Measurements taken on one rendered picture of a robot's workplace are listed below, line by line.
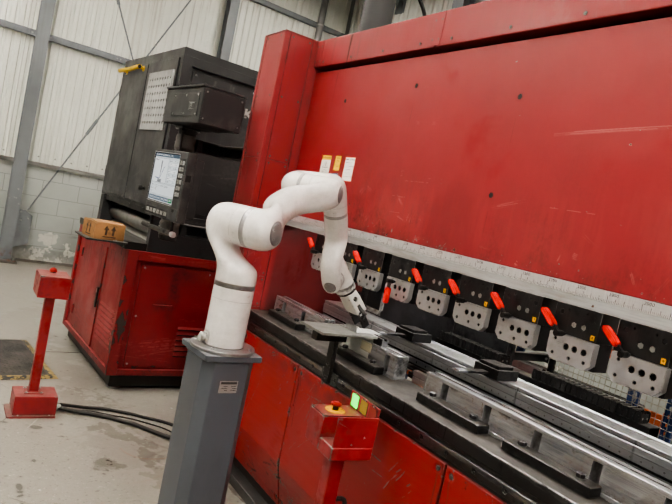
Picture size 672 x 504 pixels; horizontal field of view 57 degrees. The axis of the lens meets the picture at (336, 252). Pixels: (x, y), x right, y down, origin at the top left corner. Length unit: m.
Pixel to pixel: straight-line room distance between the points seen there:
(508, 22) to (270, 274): 1.74
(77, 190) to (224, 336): 7.31
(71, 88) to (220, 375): 7.41
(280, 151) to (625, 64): 1.82
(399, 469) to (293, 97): 1.91
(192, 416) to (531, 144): 1.31
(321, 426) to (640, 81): 1.43
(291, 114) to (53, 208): 6.07
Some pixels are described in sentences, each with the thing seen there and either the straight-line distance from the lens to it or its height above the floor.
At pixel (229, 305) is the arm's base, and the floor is 1.14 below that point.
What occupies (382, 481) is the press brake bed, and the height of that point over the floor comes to 0.58.
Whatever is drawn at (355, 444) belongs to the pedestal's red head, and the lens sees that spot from 2.16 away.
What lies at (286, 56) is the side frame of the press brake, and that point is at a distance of 3.27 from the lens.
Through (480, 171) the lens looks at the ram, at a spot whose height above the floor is 1.70.
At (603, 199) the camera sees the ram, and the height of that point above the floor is 1.64.
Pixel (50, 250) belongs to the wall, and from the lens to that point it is 9.04.
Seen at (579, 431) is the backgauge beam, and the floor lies 0.93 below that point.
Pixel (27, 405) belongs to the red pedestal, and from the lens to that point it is 3.91.
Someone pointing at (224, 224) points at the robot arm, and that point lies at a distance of 1.79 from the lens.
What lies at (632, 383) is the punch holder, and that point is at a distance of 1.77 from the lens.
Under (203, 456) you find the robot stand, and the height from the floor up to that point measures 0.70.
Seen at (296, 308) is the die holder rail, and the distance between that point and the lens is 3.08.
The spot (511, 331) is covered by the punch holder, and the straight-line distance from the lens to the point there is 2.00.
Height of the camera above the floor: 1.46
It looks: 4 degrees down
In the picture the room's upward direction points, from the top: 12 degrees clockwise
